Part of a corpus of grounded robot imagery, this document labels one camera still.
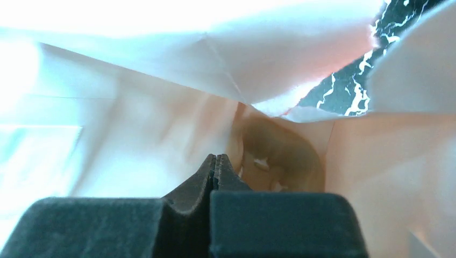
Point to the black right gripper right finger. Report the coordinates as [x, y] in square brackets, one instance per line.
[247, 223]

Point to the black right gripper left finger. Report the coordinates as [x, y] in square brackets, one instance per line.
[176, 225]

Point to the orange paper bag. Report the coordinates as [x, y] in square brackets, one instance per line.
[126, 99]

